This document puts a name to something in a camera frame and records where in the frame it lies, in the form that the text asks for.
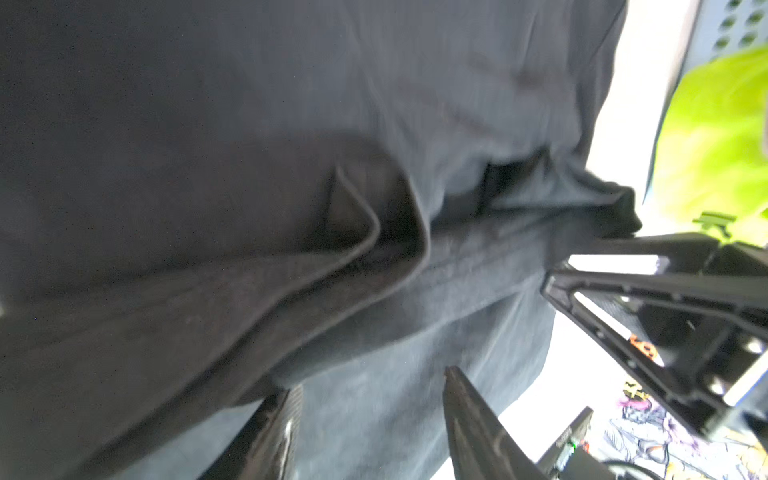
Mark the light blue plastic basket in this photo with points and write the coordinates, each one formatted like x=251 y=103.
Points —
x=720 y=31

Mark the lime green towel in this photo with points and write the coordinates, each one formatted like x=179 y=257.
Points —
x=710 y=166

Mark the black garment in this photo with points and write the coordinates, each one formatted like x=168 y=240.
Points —
x=206 y=202

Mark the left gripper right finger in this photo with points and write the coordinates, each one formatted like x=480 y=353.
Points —
x=480 y=447

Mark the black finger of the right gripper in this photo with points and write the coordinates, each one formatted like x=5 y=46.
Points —
x=685 y=315

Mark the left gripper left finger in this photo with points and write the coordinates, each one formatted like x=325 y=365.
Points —
x=264 y=448

